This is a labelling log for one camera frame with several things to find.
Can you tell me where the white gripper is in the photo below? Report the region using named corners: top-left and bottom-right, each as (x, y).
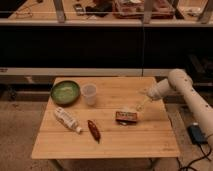
top-left (136, 79), bottom-right (173, 112)

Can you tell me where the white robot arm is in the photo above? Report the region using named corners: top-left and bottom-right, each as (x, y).
top-left (145, 69), bottom-right (213, 148)

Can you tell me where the translucent plastic cup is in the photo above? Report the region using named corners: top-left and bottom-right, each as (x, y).
top-left (81, 83), bottom-right (97, 106)

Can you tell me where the green ceramic bowl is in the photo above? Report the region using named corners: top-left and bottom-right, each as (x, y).
top-left (50, 80), bottom-right (80, 106)

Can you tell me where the brown chocolate sandwich block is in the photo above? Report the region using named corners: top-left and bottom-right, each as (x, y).
top-left (115, 110), bottom-right (138, 125)

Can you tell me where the wooden table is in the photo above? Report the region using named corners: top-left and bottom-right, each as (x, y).
top-left (31, 76), bottom-right (181, 171)

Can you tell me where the black power adapter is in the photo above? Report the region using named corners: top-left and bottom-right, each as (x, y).
top-left (187, 124), bottom-right (207, 144)

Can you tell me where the white plastic bottle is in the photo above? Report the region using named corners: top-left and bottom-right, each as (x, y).
top-left (54, 107), bottom-right (82, 134)

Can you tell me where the red tray on shelf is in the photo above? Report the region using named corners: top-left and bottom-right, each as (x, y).
top-left (113, 0), bottom-right (175, 19)

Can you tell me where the black remote on shelf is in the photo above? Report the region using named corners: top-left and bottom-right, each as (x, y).
top-left (73, 3), bottom-right (85, 16)

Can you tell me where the black cable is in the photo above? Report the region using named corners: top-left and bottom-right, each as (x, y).
top-left (176, 142), bottom-right (213, 171)

